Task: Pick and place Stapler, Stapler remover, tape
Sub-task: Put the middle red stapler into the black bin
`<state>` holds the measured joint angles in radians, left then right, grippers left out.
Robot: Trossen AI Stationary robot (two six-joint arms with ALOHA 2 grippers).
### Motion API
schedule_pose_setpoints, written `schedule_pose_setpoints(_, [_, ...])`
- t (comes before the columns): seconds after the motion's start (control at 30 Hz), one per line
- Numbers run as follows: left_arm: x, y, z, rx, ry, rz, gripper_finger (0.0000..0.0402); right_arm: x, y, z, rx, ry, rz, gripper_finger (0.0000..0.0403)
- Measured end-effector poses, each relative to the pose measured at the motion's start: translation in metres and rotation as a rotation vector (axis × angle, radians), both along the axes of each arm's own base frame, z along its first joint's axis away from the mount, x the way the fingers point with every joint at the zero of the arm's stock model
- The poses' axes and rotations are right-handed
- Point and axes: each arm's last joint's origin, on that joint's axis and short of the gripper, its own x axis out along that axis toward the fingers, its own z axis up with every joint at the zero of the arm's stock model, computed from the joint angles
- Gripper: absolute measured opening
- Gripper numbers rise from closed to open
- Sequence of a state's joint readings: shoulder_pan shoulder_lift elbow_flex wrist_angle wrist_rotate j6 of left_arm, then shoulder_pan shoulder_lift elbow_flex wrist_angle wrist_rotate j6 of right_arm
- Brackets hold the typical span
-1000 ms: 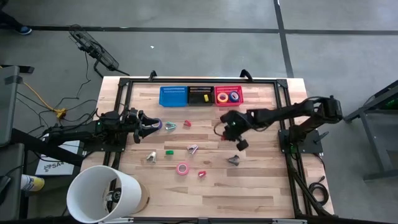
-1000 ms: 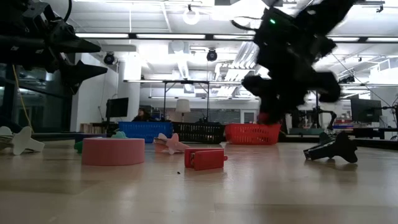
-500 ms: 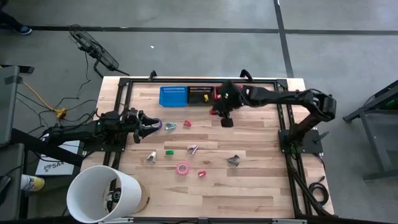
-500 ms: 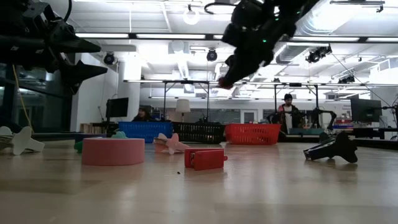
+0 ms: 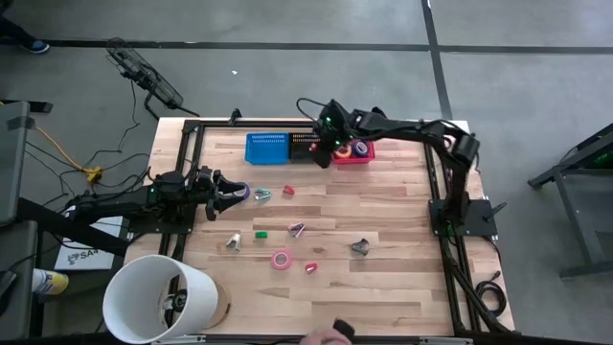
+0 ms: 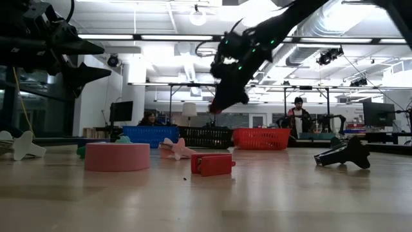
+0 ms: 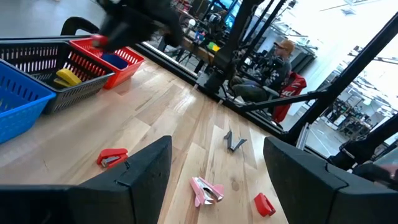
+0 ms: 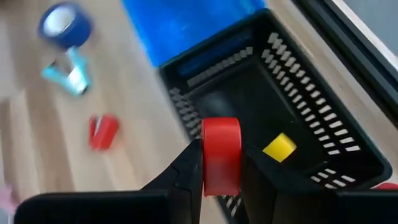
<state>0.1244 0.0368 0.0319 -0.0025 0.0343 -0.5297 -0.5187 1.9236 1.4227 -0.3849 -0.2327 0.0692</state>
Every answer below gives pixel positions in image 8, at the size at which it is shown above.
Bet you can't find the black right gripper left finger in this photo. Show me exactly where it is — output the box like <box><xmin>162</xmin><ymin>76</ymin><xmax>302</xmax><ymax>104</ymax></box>
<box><xmin>141</xmin><ymin>138</ymin><xmax>205</xmax><ymax>224</ymax></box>

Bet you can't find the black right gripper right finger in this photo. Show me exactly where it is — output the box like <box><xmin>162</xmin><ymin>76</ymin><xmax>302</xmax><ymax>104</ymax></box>
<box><xmin>241</xmin><ymin>142</ymin><xmax>340</xmax><ymax>224</ymax></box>

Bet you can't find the yellow block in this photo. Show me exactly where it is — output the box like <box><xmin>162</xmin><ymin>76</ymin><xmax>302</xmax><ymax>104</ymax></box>
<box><xmin>262</xmin><ymin>133</ymin><xmax>297</xmax><ymax>163</ymax></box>

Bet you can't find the red cylinder block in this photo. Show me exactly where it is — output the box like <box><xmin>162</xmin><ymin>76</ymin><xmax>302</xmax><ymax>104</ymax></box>
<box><xmin>201</xmin><ymin>117</ymin><xmax>243</xmax><ymax>197</ymax></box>

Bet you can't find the red mini stapler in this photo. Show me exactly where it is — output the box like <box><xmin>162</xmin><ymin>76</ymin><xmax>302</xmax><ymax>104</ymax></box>
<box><xmin>88</xmin><ymin>114</ymin><xmax>121</xmax><ymax>151</ymax></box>

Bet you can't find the teal staple remover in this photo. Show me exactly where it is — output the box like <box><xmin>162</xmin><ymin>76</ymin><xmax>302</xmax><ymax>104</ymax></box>
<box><xmin>40</xmin><ymin>46</ymin><xmax>91</xmax><ymax>96</ymax></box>

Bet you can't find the blue tape roll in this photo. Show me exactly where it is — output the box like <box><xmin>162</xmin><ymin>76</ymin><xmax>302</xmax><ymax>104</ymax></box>
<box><xmin>37</xmin><ymin>2</ymin><xmax>93</xmax><ymax>50</ymax></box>

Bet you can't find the black plastic basket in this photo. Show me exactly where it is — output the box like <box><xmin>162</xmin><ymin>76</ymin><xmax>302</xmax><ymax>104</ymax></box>
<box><xmin>158</xmin><ymin>8</ymin><xmax>393</xmax><ymax>224</ymax></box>

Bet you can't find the blue plastic basket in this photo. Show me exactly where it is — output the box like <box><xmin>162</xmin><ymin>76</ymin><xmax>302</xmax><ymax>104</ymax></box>
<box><xmin>121</xmin><ymin>0</ymin><xmax>268</xmax><ymax>68</ymax></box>

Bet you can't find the black aluminium table frame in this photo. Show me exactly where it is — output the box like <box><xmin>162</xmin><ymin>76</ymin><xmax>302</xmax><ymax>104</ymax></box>
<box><xmin>290</xmin><ymin>0</ymin><xmax>398</xmax><ymax>128</ymax></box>

